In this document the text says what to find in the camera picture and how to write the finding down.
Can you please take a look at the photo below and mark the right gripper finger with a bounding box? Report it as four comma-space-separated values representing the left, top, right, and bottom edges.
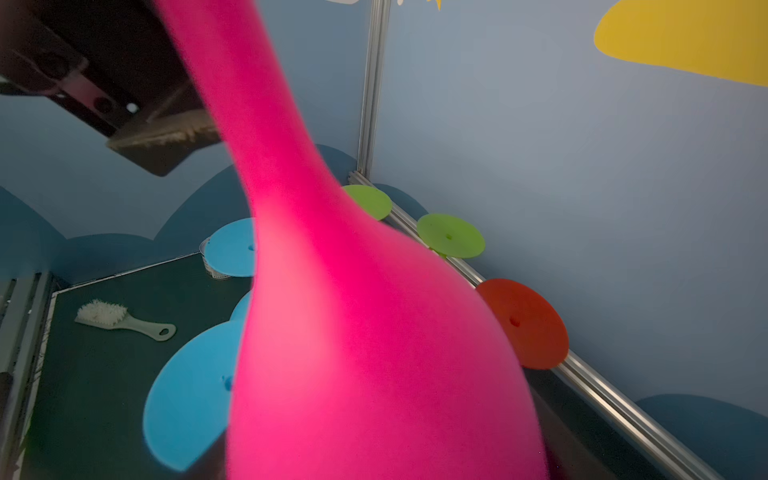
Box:
1, 1, 221, 177

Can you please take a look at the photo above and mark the blue wine glass front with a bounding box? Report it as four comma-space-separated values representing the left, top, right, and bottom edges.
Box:
142, 293, 252, 472

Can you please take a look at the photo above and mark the blue wine glass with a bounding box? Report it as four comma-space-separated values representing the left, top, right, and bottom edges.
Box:
200, 218, 257, 278
142, 293, 252, 472

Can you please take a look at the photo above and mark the pink wine glass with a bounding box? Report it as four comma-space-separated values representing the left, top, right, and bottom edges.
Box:
156, 1, 548, 479

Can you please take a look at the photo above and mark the blue wine glass left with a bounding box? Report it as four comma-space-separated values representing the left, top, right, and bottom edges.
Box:
200, 218, 257, 278

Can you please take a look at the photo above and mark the green wine glass left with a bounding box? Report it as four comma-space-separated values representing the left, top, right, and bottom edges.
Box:
343, 185, 393, 221

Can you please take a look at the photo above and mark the green wine glass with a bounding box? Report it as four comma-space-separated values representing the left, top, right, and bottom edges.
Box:
343, 185, 393, 221
417, 213, 486, 259

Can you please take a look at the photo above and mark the green wine glass back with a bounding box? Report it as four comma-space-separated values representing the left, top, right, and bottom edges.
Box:
417, 213, 486, 259

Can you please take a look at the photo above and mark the red wine glass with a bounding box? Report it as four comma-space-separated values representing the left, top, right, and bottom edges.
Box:
475, 279, 570, 370

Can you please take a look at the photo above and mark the white scrub brush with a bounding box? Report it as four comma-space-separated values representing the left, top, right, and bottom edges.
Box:
75, 300, 177, 342

